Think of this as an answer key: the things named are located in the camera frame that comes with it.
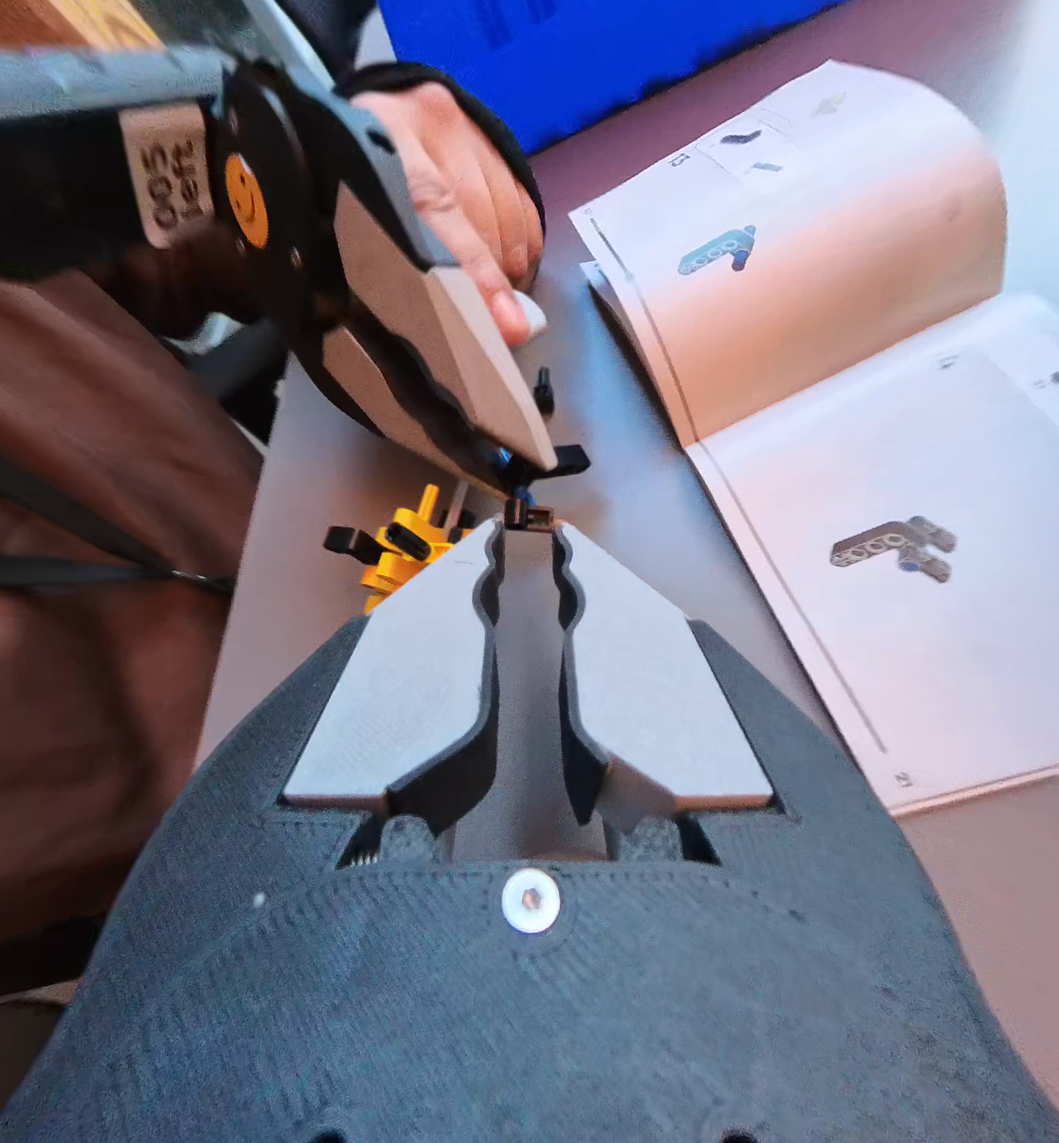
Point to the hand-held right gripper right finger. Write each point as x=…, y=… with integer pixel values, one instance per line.
x=654, y=705

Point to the black angled lego beam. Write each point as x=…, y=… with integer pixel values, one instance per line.
x=569, y=460

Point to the black office chair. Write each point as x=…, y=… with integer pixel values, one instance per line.
x=226, y=366

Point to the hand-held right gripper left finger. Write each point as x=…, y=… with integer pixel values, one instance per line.
x=395, y=696

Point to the blue plastic bin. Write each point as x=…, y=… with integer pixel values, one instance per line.
x=583, y=53

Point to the yellow lego assembly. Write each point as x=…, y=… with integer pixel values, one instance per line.
x=404, y=558

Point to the small black lego pin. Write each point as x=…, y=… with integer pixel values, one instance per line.
x=543, y=388

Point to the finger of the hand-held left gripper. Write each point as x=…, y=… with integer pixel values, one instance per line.
x=467, y=357
x=377, y=402

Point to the white instruction booklet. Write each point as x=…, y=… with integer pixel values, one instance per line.
x=851, y=446

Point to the person's left hand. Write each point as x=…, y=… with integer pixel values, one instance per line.
x=458, y=179

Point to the small black lego connector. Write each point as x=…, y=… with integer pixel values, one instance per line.
x=529, y=515

